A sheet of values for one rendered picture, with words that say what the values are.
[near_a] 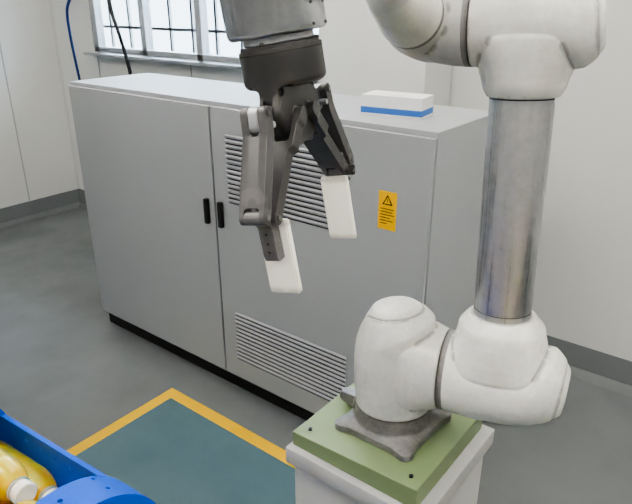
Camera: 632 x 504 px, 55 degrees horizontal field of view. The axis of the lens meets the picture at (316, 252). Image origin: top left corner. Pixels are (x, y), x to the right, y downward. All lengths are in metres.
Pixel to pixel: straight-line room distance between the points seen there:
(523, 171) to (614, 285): 2.38
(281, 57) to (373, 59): 2.77
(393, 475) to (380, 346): 0.24
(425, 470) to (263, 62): 0.87
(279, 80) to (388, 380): 0.75
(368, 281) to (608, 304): 1.48
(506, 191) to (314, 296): 1.63
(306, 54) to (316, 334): 2.16
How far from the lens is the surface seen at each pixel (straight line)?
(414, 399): 1.18
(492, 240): 1.05
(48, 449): 1.22
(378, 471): 1.21
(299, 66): 0.54
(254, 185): 0.51
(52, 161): 6.15
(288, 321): 2.71
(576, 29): 0.98
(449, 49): 1.01
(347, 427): 1.28
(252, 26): 0.53
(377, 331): 1.15
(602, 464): 3.03
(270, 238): 0.52
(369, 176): 2.21
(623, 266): 3.33
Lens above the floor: 1.85
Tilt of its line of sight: 23 degrees down
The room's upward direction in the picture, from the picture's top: straight up
